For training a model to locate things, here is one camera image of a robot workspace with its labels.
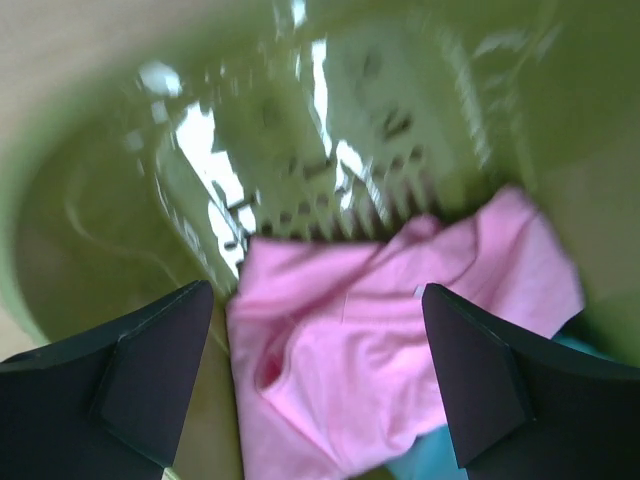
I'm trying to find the pink t shirt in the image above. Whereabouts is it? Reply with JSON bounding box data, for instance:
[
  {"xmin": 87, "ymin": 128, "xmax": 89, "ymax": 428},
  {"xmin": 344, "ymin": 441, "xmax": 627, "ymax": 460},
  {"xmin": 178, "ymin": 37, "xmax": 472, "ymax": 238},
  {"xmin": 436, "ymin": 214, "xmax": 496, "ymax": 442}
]
[{"xmin": 226, "ymin": 188, "xmax": 584, "ymax": 479}]

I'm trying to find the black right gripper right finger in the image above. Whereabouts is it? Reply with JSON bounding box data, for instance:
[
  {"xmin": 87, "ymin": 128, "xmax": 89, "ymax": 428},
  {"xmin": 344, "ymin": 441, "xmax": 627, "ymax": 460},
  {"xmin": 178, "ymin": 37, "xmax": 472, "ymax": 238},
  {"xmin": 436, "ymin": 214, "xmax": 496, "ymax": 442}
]
[{"xmin": 422, "ymin": 284, "xmax": 639, "ymax": 479}]

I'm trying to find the green plastic basket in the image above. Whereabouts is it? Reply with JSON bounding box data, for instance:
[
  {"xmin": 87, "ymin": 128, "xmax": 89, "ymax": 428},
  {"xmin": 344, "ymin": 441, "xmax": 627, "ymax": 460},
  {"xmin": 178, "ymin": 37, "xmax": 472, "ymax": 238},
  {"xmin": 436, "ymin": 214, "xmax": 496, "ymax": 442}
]
[{"xmin": 1, "ymin": 1, "xmax": 639, "ymax": 479}]

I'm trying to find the teal t shirt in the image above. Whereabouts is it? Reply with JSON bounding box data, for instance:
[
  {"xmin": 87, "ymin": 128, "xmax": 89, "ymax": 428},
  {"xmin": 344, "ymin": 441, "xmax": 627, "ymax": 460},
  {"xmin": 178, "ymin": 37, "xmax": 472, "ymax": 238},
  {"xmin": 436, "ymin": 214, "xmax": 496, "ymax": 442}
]
[{"xmin": 389, "ymin": 318, "xmax": 611, "ymax": 479}]

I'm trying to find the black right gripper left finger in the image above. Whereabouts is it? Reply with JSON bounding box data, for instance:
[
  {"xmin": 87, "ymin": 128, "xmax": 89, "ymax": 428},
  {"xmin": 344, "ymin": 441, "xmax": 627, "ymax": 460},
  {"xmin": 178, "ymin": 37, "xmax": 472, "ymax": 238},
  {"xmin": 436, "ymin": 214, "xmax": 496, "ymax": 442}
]
[{"xmin": 1, "ymin": 281, "xmax": 214, "ymax": 480}]

